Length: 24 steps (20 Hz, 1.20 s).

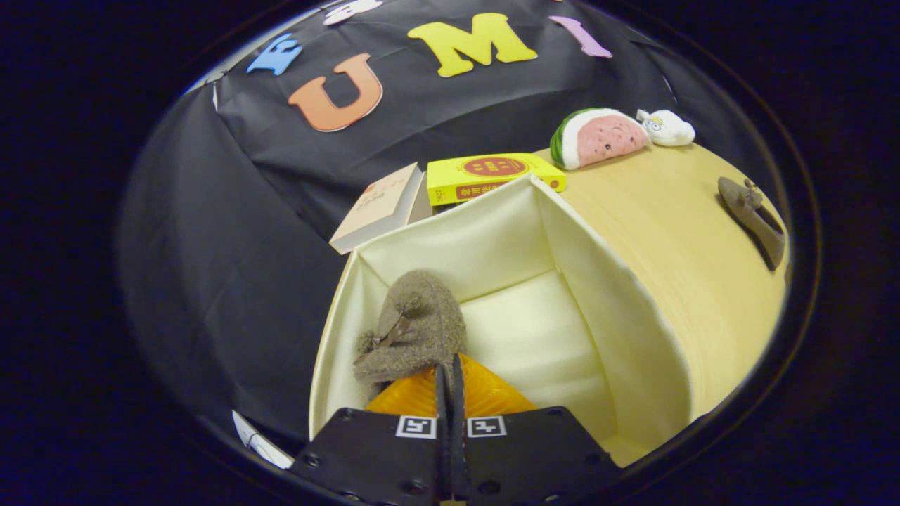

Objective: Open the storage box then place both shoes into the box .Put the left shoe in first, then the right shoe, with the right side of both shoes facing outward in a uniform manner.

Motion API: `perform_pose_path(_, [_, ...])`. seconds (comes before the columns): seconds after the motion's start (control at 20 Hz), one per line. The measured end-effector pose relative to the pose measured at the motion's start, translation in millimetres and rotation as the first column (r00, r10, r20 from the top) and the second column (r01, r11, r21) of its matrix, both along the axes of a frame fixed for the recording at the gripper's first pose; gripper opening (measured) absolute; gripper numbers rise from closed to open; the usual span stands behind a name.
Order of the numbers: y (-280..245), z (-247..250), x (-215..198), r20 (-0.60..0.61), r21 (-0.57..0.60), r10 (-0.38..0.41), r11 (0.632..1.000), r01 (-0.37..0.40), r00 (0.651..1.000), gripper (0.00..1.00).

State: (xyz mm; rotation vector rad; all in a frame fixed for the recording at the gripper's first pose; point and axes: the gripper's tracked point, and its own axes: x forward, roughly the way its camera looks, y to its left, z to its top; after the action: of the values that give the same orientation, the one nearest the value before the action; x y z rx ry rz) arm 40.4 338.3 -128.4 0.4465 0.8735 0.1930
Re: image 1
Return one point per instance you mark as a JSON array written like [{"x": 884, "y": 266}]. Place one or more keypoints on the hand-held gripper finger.
[
  {"x": 458, "y": 450},
  {"x": 442, "y": 443}
]

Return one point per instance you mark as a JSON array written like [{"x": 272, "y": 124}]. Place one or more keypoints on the brown fuzzy shoe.
[
  {"x": 756, "y": 225},
  {"x": 422, "y": 316}
]

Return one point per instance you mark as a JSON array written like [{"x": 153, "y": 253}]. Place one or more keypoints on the cream fabric storage box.
[{"x": 513, "y": 316}]

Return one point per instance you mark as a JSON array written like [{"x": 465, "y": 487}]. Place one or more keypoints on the white flat object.
[{"x": 264, "y": 443}]

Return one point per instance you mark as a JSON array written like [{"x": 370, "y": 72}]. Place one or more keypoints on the yellow book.
[{"x": 492, "y": 179}]

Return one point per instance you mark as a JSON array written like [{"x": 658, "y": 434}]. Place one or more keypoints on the watermelon slice plush toy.
[{"x": 601, "y": 137}]

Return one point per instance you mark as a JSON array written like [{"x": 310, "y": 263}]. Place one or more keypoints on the white plush toy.
[{"x": 671, "y": 128}]

